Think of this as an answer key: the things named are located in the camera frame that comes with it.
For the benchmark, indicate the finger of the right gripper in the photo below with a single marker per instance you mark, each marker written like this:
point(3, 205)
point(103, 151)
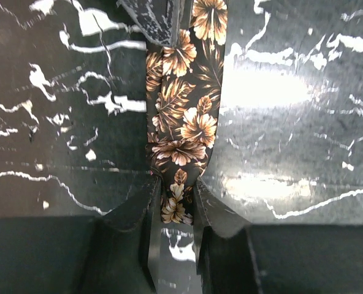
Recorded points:
point(160, 20)

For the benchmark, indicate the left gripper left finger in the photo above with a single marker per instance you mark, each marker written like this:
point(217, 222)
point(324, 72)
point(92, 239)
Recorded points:
point(81, 254)

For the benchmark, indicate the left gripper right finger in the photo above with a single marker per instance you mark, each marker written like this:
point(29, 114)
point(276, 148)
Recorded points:
point(237, 256)

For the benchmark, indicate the brown floral patterned tie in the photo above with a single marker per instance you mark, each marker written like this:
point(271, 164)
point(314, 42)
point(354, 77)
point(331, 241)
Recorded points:
point(183, 90)

